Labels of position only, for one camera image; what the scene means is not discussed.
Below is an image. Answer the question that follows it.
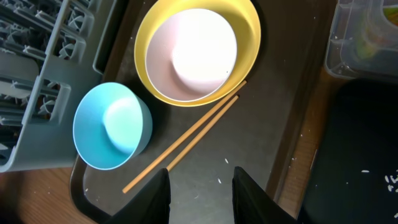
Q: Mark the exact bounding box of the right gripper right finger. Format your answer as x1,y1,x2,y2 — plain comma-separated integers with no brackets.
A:
232,166,295,224

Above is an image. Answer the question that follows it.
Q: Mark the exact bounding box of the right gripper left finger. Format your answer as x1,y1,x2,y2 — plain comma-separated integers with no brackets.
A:
105,168,171,224

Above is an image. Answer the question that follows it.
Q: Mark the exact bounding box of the light blue bowl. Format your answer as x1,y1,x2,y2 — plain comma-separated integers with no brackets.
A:
73,82,153,170

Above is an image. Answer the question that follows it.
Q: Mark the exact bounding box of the pink white bowl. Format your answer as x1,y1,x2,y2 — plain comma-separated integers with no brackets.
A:
145,9,238,102

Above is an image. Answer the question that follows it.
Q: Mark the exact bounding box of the green snack wrapper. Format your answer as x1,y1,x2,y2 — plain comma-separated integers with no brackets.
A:
355,5,397,60

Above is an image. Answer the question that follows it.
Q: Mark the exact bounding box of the black waste tray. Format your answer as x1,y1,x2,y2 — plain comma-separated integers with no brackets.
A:
297,80,397,223

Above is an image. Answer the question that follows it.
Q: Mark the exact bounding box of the grey plastic dishwasher rack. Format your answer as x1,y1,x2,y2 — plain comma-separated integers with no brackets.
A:
1,0,127,172

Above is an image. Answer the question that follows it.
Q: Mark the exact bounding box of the clear plastic waste bin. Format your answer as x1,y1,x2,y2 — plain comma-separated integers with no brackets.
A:
325,0,397,83

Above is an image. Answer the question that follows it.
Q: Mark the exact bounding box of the upper wooden chopstick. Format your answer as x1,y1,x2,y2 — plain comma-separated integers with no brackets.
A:
122,80,247,194

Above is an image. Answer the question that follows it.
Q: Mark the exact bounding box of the wooden chopstick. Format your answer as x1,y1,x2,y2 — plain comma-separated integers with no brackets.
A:
122,80,247,194
167,95,239,171

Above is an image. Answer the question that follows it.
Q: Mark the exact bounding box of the lower wooden chopstick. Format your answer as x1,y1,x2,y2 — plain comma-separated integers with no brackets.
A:
167,95,239,171

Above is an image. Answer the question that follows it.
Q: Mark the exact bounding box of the dark brown serving tray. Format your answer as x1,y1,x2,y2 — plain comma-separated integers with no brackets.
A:
70,0,336,223

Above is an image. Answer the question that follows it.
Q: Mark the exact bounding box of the yellow round plate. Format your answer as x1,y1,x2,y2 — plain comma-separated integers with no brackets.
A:
134,0,261,107

